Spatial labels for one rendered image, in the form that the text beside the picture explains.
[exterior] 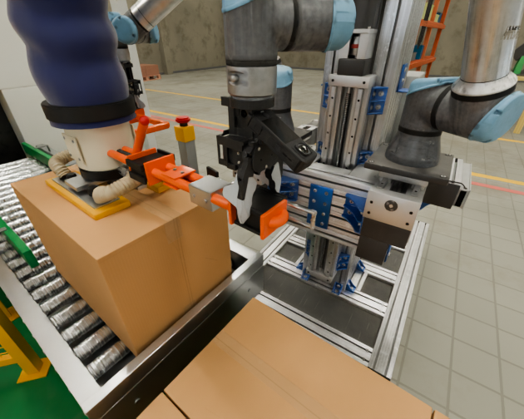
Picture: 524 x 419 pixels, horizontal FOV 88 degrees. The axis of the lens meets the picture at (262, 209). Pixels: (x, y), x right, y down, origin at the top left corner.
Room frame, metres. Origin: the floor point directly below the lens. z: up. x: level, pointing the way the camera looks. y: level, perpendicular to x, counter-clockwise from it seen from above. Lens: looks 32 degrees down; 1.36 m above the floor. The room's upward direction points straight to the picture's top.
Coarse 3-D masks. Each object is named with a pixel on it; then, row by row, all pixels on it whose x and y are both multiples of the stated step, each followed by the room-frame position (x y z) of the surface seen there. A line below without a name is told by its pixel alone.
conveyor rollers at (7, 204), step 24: (0, 168) 1.84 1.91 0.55; (24, 168) 1.86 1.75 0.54; (48, 168) 1.84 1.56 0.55; (0, 192) 1.47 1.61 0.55; (0, 216) 1.24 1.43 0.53; (24, 216) 1.21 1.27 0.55; (0, 240) 1.02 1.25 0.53; (24, 240) 1.02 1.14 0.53; (24, 264) 0.87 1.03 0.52; (48, 264) 0.87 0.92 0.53; (48, 288) 0.72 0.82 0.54; (72, 288) 0.71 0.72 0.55; (48, 312) 0.63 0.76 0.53; (72, 312) 0.62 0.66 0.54; (72, 336) 0.53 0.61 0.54; (96, 336) 0.52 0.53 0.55; (96, 360) 0.44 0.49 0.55
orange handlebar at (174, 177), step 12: (156, 120) 1.06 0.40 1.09; (120, 156) 0.69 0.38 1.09; (168, 168) 0.63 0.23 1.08; (180, 168) 0.60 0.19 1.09; (168, 180) 0.56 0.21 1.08; (180, 180) 0.54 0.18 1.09; (192, 180) 0.57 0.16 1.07; (216, 204) 0.47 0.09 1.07; (276, 216) 0.40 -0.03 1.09; (288, 216) 0.41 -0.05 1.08
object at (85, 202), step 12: (48, 180) 0.78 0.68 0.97; (60, 180) 0.77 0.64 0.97; (60, 192) 0.72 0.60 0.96; (72, 192) 0.70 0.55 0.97; (84, 192) 0.70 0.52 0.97; (84, 204) 0.64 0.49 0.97; (96, 204) 0.63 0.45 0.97; (108, 204) 0.64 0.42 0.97; (120, 204) 0.64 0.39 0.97; (96, 216) 0.59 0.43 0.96
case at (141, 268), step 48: (48, 192) 0.74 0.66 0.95; (144, 192) 0.74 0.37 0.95; (48, 240) 0.71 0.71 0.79; (96, 240) 0.50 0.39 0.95; (144, 240) 0.53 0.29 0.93; (192, 240) 0.63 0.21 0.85; (96, 288) 0.50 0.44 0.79; (144, 288) 0.50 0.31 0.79; (192, 288) 0.61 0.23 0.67; (144, 336) 0.46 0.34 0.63
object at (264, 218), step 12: (264, 192) 0.46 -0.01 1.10; (228, 204) 0.43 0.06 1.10; (252, 204) 0.42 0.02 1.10; (264, 204) 0.42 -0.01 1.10; (276, 204) 0.42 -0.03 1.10; (252, 216) 0.41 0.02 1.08; (264, 216) 0.38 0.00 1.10; (252, 228) 0.40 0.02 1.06; (264, 228) 0.38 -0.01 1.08; (276, 228) 0.41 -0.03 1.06
